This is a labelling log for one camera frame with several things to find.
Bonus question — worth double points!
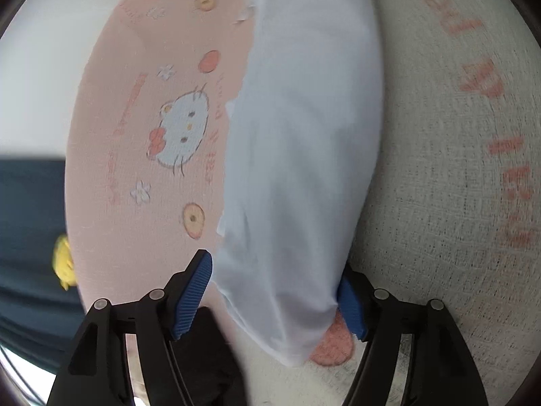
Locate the pink and cream printed blanket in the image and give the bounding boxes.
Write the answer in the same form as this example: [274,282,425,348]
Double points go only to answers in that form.
[63,0,541,406]

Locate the dark blue curtain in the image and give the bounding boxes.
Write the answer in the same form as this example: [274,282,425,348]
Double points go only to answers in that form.
[0,158,85,373]

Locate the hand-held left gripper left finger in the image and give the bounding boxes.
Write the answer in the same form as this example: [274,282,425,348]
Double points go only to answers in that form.
[46,249,213,406]

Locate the white t-shirt with navy collar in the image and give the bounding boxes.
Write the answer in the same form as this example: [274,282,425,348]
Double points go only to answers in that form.
[211,0,386,368]

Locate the black cloth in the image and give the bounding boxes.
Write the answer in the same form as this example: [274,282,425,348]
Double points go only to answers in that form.
[169,304,250,406]

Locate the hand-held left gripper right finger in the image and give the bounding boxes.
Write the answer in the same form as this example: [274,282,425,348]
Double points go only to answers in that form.
[337,271,490,406]

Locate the yellow plush toy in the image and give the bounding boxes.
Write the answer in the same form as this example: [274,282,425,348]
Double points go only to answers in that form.
[53,234,77,290]

